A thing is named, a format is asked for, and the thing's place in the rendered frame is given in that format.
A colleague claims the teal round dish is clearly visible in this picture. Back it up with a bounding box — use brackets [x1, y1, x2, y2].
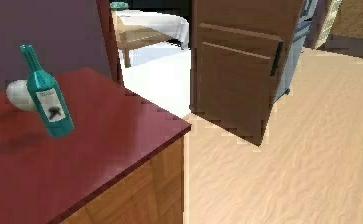
[109, 1, 130, 11]

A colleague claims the white round bowl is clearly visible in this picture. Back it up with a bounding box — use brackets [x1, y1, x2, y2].
[5, 79, 37, 112]

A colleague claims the red-topped wooden cabinet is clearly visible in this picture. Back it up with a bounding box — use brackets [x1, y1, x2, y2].
[0, 67, 193, 224]

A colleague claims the teal glass bottle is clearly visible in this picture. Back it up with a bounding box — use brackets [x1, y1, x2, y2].
[19, 44, 75, 139]

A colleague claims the wooden table with white cloth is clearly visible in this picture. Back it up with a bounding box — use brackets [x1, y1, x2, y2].
[111, 9, 191, 69]

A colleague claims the blue-grey cabinet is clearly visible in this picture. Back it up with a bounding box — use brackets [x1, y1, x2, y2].
[272, 0, 319, 105]

